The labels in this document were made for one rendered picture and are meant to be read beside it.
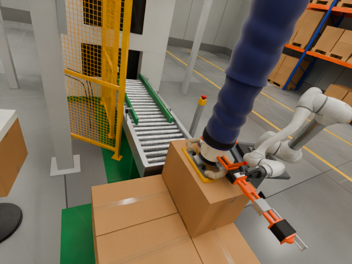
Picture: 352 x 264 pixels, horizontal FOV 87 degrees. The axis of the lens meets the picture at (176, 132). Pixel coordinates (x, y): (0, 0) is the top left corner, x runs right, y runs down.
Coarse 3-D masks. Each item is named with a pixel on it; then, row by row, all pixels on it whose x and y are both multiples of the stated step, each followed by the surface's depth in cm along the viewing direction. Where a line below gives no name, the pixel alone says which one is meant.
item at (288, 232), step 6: (276, 222) 89; (282, 222) 90; (270, 228) 90; (276, 228) 88; (282, 228) 87; (288, 228) 87; (276, 234) 88; (282, 234) 85; (288, 234) 85; (294, 234) 86; (282, 240) 84
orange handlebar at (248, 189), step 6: (222, 156) 125; (222, 162) 120; (228, 162) 121; (228, 168) 116; (240, 186) 106; (246, 186) 105; (246, 192) 103; (252, 192) 104; (252, 198) 100; (258, 198) 101; (270, 210) 96; (264, 216) 94; (276, 216) 93; (270, 222) 91; (288, 240) 84
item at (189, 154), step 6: (186, 150) 140; (192, 150) 141; (186, 156) 136; (192, 156) 136; (192, 162) 131; (198, 168) 127; (204, 168) 125; (198, 174) 124; (204, 174) 123; (204, 180) 119; (210, 180) 121
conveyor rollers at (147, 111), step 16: (128, 80) 340; (128, 96) 290; (144, 96) 301; (128, 112) 247; (144, 112) 256; (160, 112) 267; (144, 128) 226; (160, 128) 236; (176, 128) 247; (144, 144) 203; (160, 160) 189
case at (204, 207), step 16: (176, 144) 147; (192, 144) 152; (176, 160) 142; (176, 176) 144; (192, 176) 123; (224, 176) 130; (176, 192) 146; (192, 192) 124; (208, 192) 114; (224, 192) 117; (240, 192) 120; (192, 208) 126; (208, 208) 111; (224, 208) 121; (240, 208) 135; (192, 224) 127; (208, 224) 127; (224, 224) 141
